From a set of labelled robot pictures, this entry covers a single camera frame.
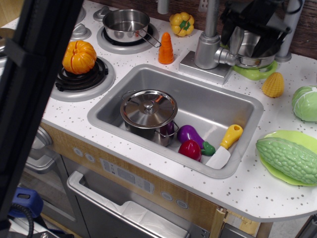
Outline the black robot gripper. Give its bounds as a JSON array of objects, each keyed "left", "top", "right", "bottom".
[{"left": 221, "top": 0, "right": 291, "bottom": 58}]

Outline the silver faucet lever handle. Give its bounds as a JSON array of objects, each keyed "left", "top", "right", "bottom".
[{"left": 229, "top": 26, "right": 245, "bottom": 56}]

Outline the steel pan behind faucet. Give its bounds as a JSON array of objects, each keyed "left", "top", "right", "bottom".
[{"left": 228, "top": 27, "right": 279, "bottom": 68}]

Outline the green toy cutting board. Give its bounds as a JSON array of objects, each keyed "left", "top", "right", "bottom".
[{"left": 232, "top": 43, "right": 277, "bottom": 80}]

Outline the silver toy faucet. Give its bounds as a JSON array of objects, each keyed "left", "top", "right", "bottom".
[{"left": 179, "top": 0, "right": 237, "bottom": 85}]

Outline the grey support pole right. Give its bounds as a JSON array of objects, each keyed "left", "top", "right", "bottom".
[{"left": 275, "top": 0, "right": 305, "bottom": 62}]

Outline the grey support pole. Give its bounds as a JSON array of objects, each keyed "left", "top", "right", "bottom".
[
  {"left": 275, "top": 0, "right": 305, "bottom": 62},
  {"left": 157, "top": 0, "right": 169, "bottom": 14}
]

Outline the yellow toy corn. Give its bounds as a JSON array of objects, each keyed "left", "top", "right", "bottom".
[{"left": 262, "top": 72, "right": 284, "bottom": 98}]

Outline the yellow toy bell pepper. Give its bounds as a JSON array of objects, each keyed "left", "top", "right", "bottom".
[{"left": 169, "top": 12, "right": 195, "bottom": 37}]

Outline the grey toy sink basin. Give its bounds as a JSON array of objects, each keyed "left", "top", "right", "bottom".
[{"left": 88, "top": 64, "right": 264, "bottom": 179}]

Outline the orange toy carrot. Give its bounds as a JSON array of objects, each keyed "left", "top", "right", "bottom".
[{"left": 158, "top": 32, "right": 174, "bottom": 64}]

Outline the green toy cabbage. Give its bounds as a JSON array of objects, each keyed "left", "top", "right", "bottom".
[{"left": 292, "top": 86, "right": 317, "bottom": 122}]

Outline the grey support pole rear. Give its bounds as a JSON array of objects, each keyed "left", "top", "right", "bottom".
[{"left": 157, "top": 0, "right": 169, "bottom": 14}]

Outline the rear right stove burner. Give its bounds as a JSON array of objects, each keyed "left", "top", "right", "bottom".
[{"left": 97, "top": 24, "right": 160, "bottom": 55}]

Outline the purple toy eggplant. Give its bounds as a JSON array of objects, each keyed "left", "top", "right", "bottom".
[{"left": 177, "top": 125, "right": 216, "bottom": 156}]

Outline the light green plate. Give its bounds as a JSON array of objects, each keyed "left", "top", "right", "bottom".
[{"left": 258, "top": 130, "right": 317, "bottom": 186}]

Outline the steel saucepan on stove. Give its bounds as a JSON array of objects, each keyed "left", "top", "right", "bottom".
[{"left": 103, "top": 9, "right": 161, "bottom": 48}]

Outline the steel pot with lid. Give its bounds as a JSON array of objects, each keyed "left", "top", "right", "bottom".
[{"left": 120, "top": 89, "right": 179, "bottom": 147}]

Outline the red toy tomato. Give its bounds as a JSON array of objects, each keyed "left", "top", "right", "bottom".
[{"left": 178, "top": 139, "right": 202, "bottom": 162}]

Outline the green toy bitter gourd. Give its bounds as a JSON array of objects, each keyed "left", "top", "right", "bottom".
[{"left": 256, "top": 137, "right": 317, "bottom": 184}]

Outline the grey stove knob rear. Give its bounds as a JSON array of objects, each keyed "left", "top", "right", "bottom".
[{"left": 93, "top": 6, "right": 111, "bottom": 22}]

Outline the grey stove knob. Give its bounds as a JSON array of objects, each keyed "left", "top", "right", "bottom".
[
  {"left": 70, "top": 23, "right": 92, "bottom": 41},
  {"left": 93, "top": 6, "right": 111, "bottom": 22}
]

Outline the grey stove knob middle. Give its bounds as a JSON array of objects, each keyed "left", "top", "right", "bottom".
[{"left": 70, "top": 23, "right": 92, "bottom": 41}]

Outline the orange toy pumpkin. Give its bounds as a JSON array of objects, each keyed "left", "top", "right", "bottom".
[{"left": 62, "top": 40, "right": 97, "bottom": 75}]

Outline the front black stove burner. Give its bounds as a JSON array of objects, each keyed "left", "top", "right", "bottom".
[{"left": 51, "top": 57, "right": 115, "bottom": 102}]

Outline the grey control panel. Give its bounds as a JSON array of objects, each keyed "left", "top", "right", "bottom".
[{"left": 99, "top": 158, "right": 155, "bottom": 194}]

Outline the silver dishwasher door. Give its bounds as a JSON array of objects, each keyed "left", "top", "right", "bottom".
[{"left": 67, "top": 171, "right": 210, "bottom": 238}]

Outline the silver oven dial knob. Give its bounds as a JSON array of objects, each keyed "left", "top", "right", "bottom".
[{"left": 31, "top": 126, "right": 53, "bottom": 150}]

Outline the black camera frame post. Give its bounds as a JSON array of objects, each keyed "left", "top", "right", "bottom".
[{"left": 0, "top": 0, "right": 82, "bottom": 223}]

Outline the silver oven door handle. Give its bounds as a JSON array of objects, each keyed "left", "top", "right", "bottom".
[{"left": 25, "top": 149, "right": 59, "bottom": 174}]

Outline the blue clamp with cable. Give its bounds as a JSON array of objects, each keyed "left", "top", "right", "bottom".
[{"left": 8, "top": 187, "right": 44, "bottom": 238}]

